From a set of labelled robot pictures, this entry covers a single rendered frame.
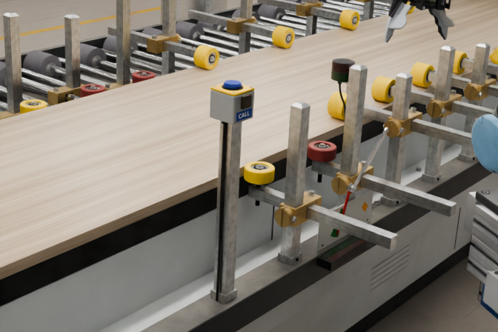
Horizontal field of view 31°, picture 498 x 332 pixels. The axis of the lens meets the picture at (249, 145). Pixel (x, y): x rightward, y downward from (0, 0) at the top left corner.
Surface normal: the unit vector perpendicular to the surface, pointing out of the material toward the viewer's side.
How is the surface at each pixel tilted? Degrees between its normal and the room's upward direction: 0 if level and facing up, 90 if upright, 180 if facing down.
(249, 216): 90
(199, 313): 0
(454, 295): 0
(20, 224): 0
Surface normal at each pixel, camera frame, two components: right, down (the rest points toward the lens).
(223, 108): -0.63, 0.25
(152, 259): 0.77, 0.26
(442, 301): 0.05, -0.93
